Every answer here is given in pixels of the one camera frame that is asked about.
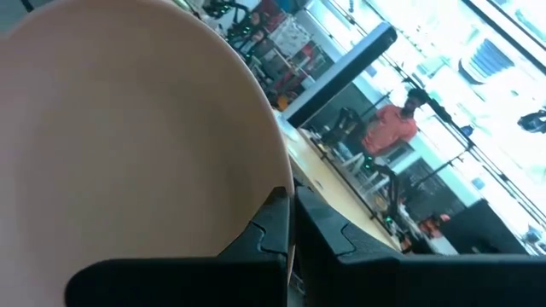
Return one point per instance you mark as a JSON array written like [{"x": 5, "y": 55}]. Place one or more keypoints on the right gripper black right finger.
[{"x": 362, "y": 277}]

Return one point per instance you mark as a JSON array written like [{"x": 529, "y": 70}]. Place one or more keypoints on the black aluminium beam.
[{"x": 341, "y": 72}]

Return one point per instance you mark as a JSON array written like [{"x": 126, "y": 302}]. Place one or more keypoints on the person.
[{"x": 390, "y": 128}]

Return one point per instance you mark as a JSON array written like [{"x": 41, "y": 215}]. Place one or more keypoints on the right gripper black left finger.
[{"x": 239, "y": 277}]

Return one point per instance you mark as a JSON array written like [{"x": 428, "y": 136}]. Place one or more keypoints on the beige round plate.
[{"x": 128, "y": 128}]

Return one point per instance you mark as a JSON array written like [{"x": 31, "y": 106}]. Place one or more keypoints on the black box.
[{"x": 482, "y": 230}]

